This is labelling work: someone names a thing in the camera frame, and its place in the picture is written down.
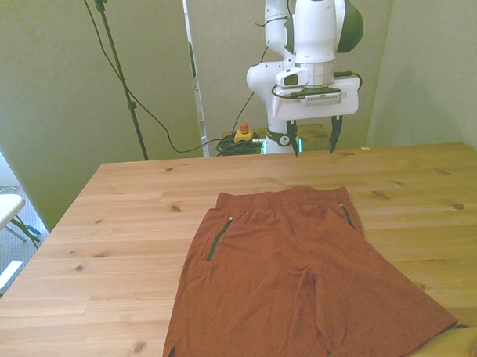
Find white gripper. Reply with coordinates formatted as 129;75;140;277
269;75;362;159

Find rust red shorts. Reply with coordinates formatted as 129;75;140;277
154;180;461;357

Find yellow emergency stop button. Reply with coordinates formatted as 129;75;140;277
233;122;258;145

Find white floor device box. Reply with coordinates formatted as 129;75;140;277
0;261;24;292

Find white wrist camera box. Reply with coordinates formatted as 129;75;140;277
274;67;311;90

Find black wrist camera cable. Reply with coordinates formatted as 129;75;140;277
255;11;363;104

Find thin black base cable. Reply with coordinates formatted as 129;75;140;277
233;92;258;132

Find coiled dark cable bundle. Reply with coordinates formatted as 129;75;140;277
215;135;268;157

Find camera stand cable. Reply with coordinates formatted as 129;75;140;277
77;0;222;158

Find dark camera stand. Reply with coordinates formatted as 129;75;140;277
92;0;150;163

